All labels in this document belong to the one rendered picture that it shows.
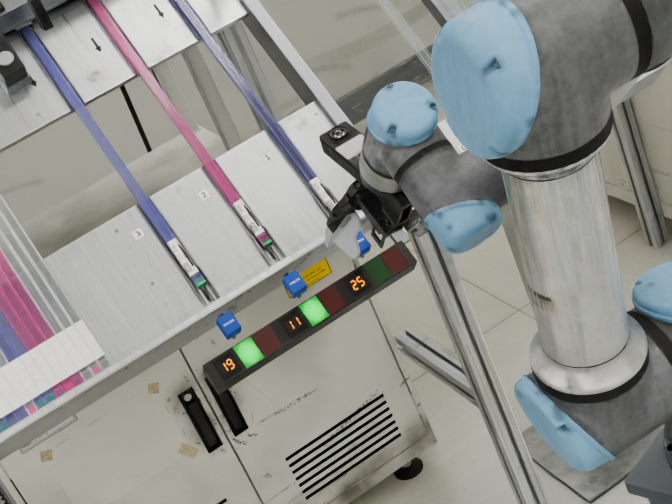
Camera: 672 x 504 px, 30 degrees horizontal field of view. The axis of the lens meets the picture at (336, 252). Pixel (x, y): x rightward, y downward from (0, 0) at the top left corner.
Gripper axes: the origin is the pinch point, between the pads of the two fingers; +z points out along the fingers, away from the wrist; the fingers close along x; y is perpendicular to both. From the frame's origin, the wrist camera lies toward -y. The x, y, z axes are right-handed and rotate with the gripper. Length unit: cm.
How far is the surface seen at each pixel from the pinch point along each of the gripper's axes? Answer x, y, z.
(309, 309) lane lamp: -11.1, 3.9, 10.8
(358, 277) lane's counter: -2.6, 3.8, 10.8
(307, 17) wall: 80, -115, 173
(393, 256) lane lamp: 3.5, 3.9, 10.8
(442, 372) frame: 10, 16, 48
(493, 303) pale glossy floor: 47, 1, 109
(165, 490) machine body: -39, 5, 60
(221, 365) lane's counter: -25.8, 3.9, 10.9
